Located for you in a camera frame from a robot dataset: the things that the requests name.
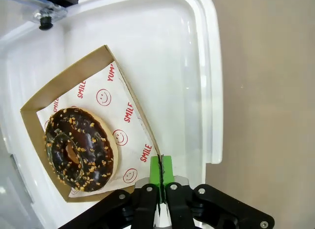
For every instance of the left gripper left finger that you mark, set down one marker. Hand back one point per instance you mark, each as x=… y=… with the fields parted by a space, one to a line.
x=145 y=202

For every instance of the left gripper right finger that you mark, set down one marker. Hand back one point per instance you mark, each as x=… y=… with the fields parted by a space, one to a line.
x=177 y=202

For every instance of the chocolate donut with nuts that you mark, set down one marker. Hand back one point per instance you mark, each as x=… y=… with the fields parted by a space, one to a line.
x=98 y=145

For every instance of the printed paper liner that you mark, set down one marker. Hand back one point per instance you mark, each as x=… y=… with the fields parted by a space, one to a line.
x=110 y=110

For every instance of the cardboard box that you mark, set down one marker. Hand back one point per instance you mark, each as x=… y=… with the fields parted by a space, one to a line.
x=32 y=120

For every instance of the white display tray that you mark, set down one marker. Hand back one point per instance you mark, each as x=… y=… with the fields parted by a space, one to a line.
x=160 y=66

